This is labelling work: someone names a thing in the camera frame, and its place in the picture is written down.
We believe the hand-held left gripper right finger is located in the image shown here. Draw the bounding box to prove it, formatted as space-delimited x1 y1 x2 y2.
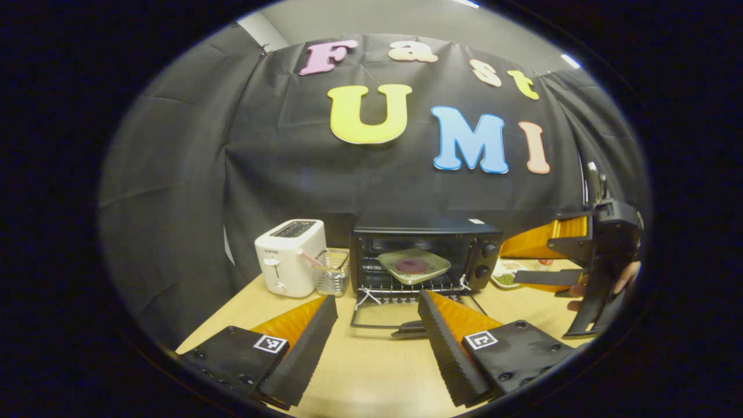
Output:
417 289 580 407

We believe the clear glass container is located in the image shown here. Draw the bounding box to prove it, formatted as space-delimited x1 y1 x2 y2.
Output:
313 248 351 297

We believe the black electric oven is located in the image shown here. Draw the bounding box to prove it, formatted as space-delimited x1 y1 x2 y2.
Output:
350 219 503 340

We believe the white toaster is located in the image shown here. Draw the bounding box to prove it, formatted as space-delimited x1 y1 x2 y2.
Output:
254 219 326 298

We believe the pale green square plate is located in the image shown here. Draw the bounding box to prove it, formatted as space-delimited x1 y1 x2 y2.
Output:
377 248 452 285

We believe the divided white dish of beans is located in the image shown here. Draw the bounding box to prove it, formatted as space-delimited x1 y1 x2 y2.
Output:
490 260 526 289

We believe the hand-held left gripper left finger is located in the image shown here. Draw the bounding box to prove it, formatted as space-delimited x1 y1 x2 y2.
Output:
177 294 339 409

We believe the black backdrop cloth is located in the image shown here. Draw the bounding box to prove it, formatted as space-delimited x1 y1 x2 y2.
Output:
98 23 650 349

